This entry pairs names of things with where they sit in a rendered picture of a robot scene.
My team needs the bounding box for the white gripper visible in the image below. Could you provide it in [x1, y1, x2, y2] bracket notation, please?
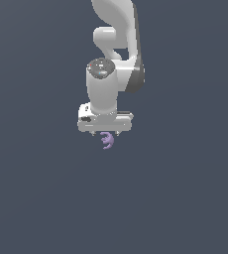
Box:
[76, 102, 135, 137]

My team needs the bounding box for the small purple curled object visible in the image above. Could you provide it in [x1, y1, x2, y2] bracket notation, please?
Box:
[99, 131, 115, 151]

